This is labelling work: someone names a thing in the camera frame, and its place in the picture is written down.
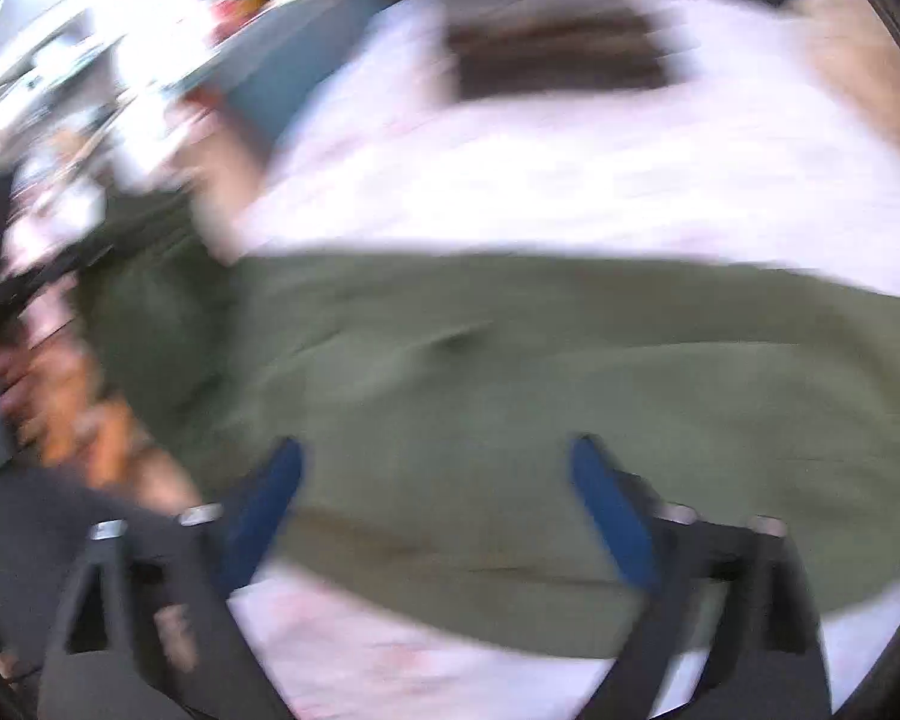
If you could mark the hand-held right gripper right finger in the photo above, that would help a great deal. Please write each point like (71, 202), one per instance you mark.
(607, 502)

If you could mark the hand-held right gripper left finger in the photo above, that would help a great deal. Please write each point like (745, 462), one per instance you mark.
(264, 495)

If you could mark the olive green pants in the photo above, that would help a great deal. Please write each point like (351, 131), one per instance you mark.
(495, 420)

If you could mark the white pink bed sheet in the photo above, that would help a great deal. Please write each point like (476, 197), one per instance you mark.
(570, 165)

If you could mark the dark brown folded cloth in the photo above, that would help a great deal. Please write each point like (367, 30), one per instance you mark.
(555, 52)

